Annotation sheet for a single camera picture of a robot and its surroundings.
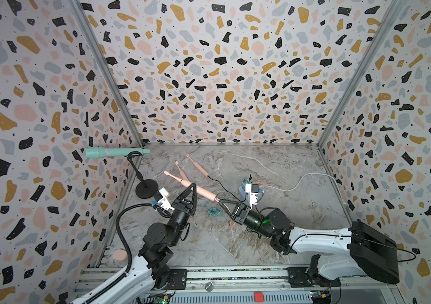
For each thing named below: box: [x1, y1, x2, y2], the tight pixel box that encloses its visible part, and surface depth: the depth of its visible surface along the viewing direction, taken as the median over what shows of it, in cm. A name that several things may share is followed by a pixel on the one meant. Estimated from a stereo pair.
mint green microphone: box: [84, 146, 151, 159], surface depth 71 cm
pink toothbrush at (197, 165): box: [186, 153, 210, 178], surface depth 111 cm
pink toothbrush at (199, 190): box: [163, 171, 220, 203], surface depth 66 cm
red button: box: [254, 291, 264, 303], surface depth 73 cm
